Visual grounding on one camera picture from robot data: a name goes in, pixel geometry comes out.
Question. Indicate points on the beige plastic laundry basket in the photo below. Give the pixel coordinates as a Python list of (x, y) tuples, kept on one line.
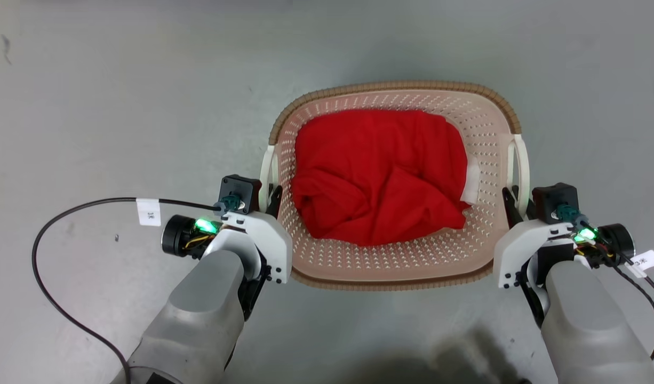
[(391, 261)]

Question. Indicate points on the red cloth garment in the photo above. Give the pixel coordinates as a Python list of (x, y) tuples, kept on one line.
[(375, 176)]

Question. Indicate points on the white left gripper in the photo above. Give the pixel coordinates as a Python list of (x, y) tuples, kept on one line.
[(268, 240)]

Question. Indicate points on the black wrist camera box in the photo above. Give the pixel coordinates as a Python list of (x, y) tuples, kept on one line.
[(554, 200), (240, 188)]

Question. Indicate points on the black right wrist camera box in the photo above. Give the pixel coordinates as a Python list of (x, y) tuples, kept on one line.
[(554, 200)]

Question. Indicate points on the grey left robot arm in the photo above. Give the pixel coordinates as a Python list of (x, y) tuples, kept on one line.
[(199, 309)]

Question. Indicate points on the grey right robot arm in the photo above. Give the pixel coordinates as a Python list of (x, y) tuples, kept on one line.
[(588, 320)]

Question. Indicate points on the white fabric tag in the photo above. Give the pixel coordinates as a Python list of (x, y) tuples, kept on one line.
[(472, 184)]

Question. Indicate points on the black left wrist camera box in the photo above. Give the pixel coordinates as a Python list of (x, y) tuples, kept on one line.
[(240, 188)]

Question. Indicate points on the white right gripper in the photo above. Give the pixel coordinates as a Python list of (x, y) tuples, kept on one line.
[(519, 245)]

